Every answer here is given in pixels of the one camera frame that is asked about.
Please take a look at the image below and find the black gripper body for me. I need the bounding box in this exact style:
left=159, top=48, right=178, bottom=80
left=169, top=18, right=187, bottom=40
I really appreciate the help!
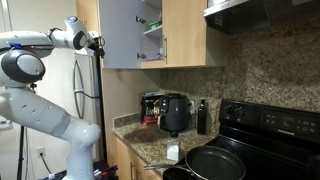
left=94, top=35, right=106, bottom=60

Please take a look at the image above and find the grey cabinet door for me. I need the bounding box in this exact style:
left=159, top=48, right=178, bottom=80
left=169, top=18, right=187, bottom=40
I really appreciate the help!
left=98, top=0, right=141, bottom=70

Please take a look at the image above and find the white cabinet shelf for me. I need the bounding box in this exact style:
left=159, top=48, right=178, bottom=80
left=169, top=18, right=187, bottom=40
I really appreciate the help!
left=143, top=25, right=164, bottom=37

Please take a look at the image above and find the light wood cabinet door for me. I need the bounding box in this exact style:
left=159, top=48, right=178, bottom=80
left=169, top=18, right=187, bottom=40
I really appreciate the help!
left=161, top=0, right=208, bottom=67

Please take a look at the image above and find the light wood base cabinet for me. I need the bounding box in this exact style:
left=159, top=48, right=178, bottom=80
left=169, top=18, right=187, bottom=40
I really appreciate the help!
left=114, top=136, right=164, bottom=180

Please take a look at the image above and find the stainless steel refrigerator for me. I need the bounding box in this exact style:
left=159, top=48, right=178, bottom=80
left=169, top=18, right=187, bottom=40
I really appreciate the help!
left=72, top=49, right=103, bottom=161

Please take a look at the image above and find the green box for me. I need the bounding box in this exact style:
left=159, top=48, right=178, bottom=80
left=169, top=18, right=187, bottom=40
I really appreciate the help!
left=148, top=20, right=163, bottom=31

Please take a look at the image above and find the black red protein bag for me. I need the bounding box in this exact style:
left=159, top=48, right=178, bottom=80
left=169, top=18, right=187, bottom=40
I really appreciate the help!
left=140, top=91, right=167, bottom=127

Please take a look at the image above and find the dark glass oil bottle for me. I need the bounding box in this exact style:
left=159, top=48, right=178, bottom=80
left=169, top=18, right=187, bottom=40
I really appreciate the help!
left=196, top=98, right=208, bottom=136

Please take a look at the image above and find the black orange tool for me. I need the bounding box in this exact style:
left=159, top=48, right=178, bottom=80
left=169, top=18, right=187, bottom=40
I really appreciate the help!
left=94, top=165, right=118, bottom=178

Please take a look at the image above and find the black tripod stand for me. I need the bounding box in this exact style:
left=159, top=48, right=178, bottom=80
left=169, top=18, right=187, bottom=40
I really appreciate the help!
left=16, top=125, right=26, bottom=180

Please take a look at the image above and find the small black pan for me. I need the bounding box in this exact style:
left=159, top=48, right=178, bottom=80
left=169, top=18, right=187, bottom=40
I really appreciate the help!
left=162, top=166, right=194, bottom=180

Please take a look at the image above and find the black electric stove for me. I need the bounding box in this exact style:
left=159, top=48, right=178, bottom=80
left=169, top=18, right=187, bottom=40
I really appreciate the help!
left=173, top=98, right=320, bottom=180

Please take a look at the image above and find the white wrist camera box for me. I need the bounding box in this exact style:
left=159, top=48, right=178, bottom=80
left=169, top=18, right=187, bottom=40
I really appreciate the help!
left=87, top=31, right=101, bottom=46

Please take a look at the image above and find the metal cabinet door handle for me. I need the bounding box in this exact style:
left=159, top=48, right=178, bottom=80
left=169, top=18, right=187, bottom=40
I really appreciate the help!
left=163, top=36, right=169, bottom=64

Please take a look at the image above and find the wood wall cabinet body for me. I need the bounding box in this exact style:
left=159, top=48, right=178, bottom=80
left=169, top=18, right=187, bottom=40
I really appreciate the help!
left=134, top=0, right=229, bottom=70

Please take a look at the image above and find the white wall outlet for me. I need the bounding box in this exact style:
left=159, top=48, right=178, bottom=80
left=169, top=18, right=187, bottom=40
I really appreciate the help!
left=35, top=145, right=46, bottom=158

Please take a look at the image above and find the black power cable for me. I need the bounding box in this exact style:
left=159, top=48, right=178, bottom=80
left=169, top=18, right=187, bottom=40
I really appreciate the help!
left=39, top=153, right=54, bottom=178

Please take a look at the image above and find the black frying pan silver handle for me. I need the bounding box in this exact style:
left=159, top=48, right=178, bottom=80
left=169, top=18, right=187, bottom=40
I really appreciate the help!
left=143, top=145, right=247, bottom=180

